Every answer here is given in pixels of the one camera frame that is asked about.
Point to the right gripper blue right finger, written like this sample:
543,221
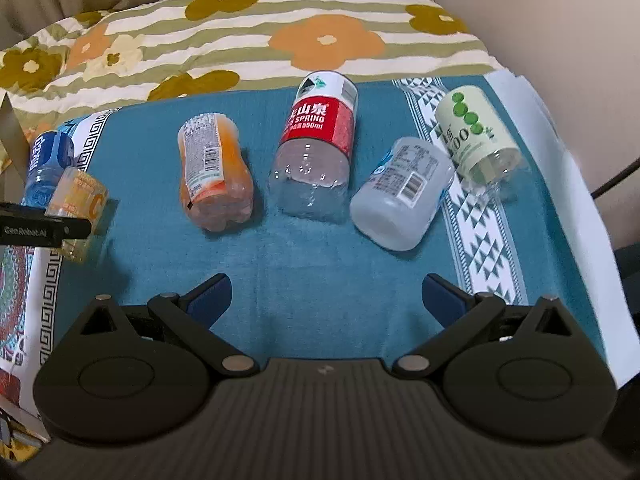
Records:
464,318

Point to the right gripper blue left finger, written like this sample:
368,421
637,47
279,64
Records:
189,317

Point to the floral striped duvet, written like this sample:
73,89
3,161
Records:
171,48

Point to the grey laptop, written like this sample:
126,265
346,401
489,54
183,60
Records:
14,143

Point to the green label bottle cup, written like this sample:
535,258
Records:
476,139

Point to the teal patterned table cloth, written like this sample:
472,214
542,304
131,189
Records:
313,289

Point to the orange label bottle cup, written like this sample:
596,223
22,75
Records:
216,188

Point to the blue label bottle cup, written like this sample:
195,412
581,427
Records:
52,152

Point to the red label bottle cup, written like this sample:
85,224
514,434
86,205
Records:
310,174

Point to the white translucent bottle cup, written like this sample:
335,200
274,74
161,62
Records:
397,204

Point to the yellow label clear cup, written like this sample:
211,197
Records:
79,196

